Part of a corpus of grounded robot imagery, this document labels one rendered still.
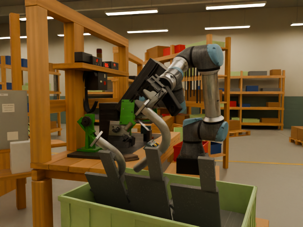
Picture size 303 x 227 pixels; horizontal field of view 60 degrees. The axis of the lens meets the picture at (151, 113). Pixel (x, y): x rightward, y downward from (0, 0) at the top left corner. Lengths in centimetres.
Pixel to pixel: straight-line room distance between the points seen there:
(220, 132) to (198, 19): 999
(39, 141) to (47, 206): 43
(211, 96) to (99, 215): 85
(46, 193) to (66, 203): 90
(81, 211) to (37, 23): 121
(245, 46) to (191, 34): 215
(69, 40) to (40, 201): 115
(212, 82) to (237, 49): 973
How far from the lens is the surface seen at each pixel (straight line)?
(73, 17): 214
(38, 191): 188
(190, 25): 1127
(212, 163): 76
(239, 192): 113
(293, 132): 809
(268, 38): 1139
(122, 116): 216
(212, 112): 146
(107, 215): 90
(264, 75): 1061
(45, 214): 193
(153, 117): 84
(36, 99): 177
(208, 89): 143
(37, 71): 177
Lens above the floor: 131
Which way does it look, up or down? 4 degrees down
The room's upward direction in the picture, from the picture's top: straight up
